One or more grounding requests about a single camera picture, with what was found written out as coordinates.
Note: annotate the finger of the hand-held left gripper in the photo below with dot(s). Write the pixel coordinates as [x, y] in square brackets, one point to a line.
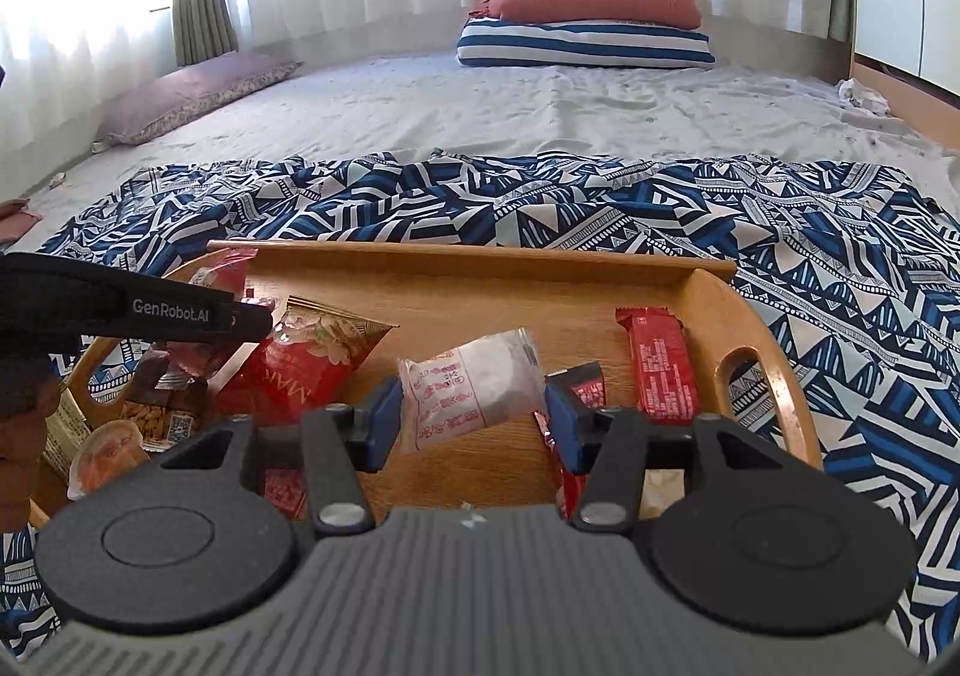
[251, 322]

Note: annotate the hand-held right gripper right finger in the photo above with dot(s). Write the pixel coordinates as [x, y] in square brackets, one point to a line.
[566, 421]

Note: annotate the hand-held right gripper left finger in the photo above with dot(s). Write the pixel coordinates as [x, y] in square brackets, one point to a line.
[386, 413]

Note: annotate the long red stick packet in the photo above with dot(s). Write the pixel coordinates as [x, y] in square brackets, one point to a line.
[559, 473]

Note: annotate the small red label biscuit packet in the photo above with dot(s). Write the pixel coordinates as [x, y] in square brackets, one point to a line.
[221, 275]

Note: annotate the large red nut packet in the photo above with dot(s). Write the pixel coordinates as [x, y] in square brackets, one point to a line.
[300, 361]

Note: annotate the white pink printed packet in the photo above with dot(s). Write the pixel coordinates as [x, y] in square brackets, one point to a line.
[465, 383]

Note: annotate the red bar packet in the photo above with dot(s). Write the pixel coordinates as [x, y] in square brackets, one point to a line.
[660, 368]

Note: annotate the large red label biscuit packet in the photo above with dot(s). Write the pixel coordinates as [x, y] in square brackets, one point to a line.
[285, 488]

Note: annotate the gold foil packet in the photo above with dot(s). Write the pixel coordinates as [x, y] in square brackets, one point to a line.
[64, 428]

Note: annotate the brown almond packet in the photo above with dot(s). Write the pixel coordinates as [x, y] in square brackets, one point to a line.
[161, 421]

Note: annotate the wooden tray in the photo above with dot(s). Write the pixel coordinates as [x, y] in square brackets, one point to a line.
[480, 301]

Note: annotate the jelly cup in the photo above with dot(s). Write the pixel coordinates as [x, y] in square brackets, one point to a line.
[105, 455]

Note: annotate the brown cloth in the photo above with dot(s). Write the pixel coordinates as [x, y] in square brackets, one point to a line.
[19, 218]

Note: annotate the purple pillow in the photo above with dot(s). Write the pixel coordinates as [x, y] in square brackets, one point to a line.
[187, 95]

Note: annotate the grey bed sheet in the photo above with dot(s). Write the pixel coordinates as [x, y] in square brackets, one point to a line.
[450, 114]

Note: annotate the blue white printed blanket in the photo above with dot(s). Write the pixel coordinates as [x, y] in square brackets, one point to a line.
[825, 256]

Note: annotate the blue white striped pillow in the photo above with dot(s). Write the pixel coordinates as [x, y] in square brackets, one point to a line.
[585, 42]

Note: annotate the white crumpled wrapper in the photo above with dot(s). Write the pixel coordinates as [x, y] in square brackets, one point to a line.
[862, 97]

